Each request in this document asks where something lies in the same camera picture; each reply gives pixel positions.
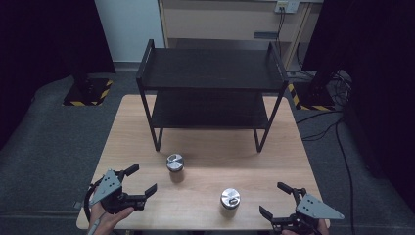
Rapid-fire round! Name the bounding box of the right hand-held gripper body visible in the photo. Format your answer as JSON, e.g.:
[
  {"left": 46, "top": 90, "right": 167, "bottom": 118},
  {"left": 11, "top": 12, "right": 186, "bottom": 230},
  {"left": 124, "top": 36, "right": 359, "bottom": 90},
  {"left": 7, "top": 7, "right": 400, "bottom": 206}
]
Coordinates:
[{"left": 271, "top": 187, "right": 346, "bottom": 235}]

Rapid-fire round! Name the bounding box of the black curtain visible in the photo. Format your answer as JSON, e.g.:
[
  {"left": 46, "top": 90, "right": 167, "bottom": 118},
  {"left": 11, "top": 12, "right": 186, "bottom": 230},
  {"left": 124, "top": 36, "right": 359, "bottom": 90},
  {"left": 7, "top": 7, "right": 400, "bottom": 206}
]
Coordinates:
[
  {"left": 0, "top": 0, "right": 116, "bottom": 150},
  {"left": 301, "top": 0, "right": 415, "bottom": 213}
]

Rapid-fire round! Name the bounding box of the orange-brown spice glass jar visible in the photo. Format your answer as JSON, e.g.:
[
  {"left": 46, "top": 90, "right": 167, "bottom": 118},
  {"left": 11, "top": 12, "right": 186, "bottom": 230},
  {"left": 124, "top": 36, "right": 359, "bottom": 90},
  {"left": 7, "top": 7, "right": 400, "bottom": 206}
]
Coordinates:
[{"left": 165, "top": 153, "right": 186, "bottom": 184}]

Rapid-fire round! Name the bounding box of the striped black stand base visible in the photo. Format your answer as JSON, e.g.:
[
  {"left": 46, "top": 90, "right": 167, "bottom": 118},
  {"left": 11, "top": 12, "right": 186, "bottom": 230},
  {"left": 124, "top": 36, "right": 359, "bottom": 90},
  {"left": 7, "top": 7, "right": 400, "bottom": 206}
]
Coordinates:
[
  {"left": 62, "top": 76, "right": 115, "bottom": 107},
  {"left": 287, "top": 82, "right": 337, "bottom": 112}
]

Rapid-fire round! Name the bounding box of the person's left hand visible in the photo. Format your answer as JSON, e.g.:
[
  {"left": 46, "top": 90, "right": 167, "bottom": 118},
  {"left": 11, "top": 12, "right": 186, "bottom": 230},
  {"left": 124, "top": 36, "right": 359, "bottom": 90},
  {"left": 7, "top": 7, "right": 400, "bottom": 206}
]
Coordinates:
[{"left": 87, "top": 201, "right": 135, "bottom": 235}]

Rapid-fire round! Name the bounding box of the grey left gripper cable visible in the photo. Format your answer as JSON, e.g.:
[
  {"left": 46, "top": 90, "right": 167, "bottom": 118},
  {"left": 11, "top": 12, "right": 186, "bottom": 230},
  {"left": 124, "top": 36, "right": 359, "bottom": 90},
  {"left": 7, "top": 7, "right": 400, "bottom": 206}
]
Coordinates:
[{"left": 86, "top": 211, "right": 108, "bottom": 235}]

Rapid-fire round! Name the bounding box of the person's right hand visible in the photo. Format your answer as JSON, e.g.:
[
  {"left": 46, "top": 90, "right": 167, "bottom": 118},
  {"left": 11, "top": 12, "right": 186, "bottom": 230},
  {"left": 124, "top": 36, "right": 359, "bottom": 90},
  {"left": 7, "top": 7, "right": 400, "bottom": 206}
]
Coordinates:
[{"left": 281, "top": 218, "right": 331, "bottom": 235}]

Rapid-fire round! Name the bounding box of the black plugged-in cable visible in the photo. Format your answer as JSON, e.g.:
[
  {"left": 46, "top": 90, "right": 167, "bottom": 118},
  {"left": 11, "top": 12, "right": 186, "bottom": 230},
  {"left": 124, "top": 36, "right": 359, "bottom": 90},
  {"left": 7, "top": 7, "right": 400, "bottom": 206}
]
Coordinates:
[{"left": 275, "top": 7, "right": 287, "bottom": 50}]

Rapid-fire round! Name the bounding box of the white wall socket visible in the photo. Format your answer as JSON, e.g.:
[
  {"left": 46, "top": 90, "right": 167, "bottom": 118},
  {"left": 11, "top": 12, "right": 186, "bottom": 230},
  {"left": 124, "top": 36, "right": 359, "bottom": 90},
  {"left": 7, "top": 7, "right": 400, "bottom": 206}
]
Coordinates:
[{"left": 273, "top": 0, "right": 300, "bottom": 15}]

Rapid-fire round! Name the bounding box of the black two-tier shelf rack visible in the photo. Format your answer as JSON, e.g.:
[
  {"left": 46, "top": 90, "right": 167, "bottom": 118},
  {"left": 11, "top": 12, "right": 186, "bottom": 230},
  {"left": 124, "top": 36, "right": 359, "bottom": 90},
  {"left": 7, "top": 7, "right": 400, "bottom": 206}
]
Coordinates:
[{"left": 135, "top": 38, "right": 290, "bottom": 154}]

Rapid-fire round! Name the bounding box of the beige cabinet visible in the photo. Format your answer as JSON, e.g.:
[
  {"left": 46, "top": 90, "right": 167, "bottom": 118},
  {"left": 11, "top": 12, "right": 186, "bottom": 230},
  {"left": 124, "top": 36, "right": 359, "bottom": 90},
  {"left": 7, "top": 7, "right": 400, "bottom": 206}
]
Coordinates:
[{"left": 158, "top": 0, "right": 326, "bottom": 70}]

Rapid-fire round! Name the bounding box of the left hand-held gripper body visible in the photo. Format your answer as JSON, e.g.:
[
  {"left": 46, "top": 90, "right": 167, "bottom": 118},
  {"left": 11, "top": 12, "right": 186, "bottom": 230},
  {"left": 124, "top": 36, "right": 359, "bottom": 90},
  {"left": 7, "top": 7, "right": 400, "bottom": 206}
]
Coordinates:
[{"left": 88, "top": 168, "right": 147, "bottom": 215}]

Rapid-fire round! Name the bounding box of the tan spice glass jar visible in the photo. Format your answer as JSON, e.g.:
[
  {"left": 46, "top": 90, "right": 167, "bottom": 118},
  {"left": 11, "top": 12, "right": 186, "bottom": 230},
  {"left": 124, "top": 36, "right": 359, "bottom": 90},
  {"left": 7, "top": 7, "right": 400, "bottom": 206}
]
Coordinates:
[{"left": 219, "top": 187, "right": 242, "bottom": 219}]

